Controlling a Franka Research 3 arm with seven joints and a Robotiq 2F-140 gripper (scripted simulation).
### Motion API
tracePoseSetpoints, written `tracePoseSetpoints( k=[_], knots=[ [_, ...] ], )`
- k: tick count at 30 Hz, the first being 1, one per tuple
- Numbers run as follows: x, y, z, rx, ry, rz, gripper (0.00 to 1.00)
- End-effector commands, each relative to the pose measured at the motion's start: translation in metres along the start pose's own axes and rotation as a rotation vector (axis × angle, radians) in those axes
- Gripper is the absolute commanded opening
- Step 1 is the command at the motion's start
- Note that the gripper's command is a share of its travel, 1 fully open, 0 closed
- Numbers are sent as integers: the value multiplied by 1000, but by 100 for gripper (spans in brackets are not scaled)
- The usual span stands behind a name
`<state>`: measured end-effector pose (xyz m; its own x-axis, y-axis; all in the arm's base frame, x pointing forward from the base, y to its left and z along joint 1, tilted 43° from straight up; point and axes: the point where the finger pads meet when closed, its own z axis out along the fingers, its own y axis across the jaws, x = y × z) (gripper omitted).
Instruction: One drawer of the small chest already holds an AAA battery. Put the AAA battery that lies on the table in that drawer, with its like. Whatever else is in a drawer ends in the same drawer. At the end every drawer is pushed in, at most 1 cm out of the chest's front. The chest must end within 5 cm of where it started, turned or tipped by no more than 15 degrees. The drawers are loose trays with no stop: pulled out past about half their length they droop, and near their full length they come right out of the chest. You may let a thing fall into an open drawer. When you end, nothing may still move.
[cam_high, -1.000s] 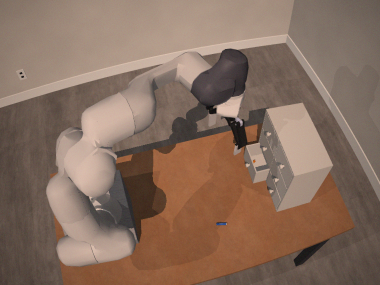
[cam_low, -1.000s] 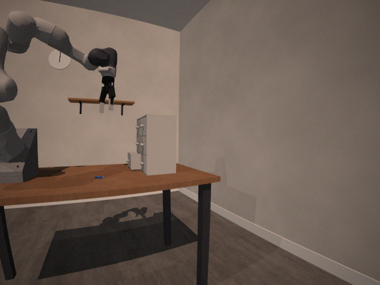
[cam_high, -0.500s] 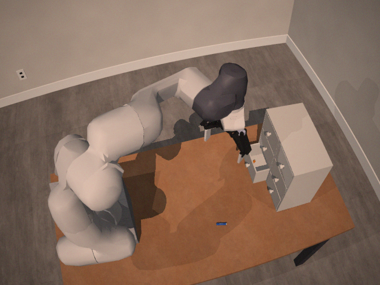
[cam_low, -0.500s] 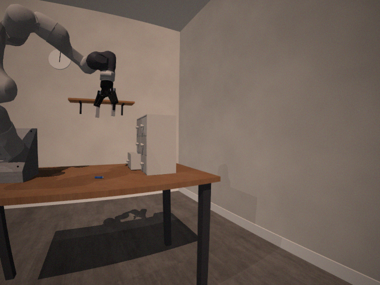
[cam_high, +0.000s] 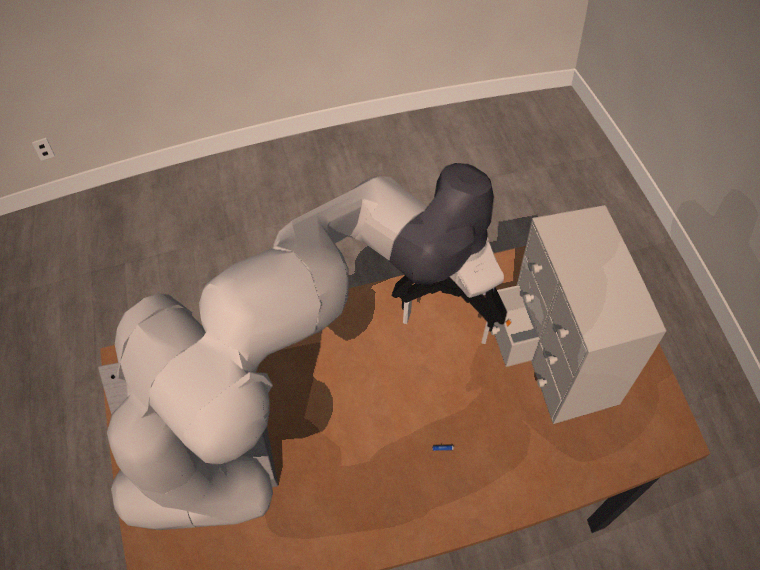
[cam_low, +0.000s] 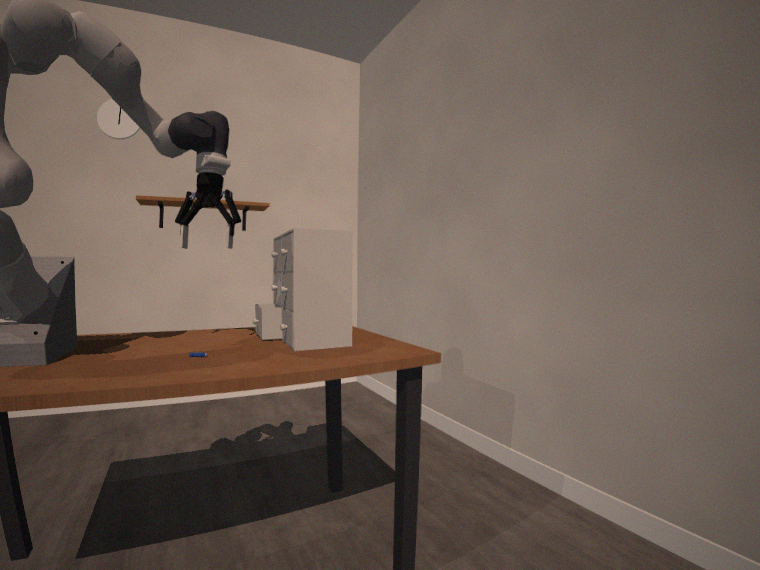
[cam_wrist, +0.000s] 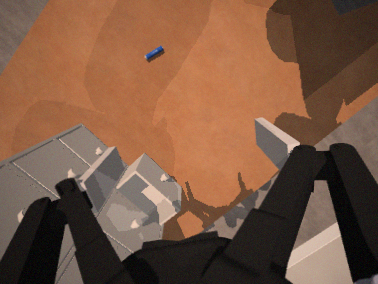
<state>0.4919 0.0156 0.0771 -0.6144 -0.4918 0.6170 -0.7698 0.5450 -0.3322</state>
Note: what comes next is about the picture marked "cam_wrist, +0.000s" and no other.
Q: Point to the blue aaa battery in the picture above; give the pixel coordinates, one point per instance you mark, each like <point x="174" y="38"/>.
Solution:
<point x="154" y="52"/>

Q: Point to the grey drawer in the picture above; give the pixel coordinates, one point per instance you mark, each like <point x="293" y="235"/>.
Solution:
<point x="16" y="194"/>
<point x="143" y="196"/>
<point x="71" y="273"/>
<point x="84" y="145"/>
<point x="50" y="164"/>
<point x="115" y="219"/>

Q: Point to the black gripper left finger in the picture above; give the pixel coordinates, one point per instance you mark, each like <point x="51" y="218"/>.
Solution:
<point x="33" y="253"/>

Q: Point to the white chest of drawers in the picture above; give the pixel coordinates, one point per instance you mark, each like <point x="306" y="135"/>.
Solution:
<point x="9" y="160"/>

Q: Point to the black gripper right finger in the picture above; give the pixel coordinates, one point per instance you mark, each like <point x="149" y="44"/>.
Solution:
<point x="268" y="234"/>

